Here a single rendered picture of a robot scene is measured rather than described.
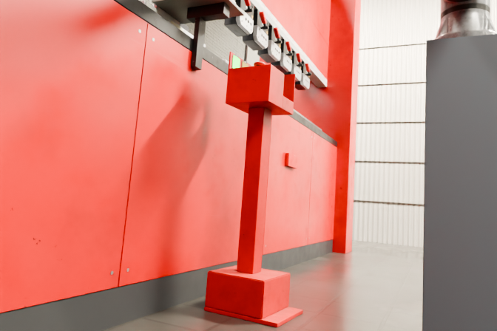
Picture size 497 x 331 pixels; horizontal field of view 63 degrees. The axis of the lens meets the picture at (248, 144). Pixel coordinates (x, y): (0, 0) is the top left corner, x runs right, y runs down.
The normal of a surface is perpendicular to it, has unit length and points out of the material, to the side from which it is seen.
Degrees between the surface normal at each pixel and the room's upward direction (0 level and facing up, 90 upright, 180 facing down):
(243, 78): 90
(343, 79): 90
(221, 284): 90
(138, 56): 90
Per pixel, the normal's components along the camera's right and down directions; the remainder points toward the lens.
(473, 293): -0.41, -0.15
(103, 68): 0.90, 0.01
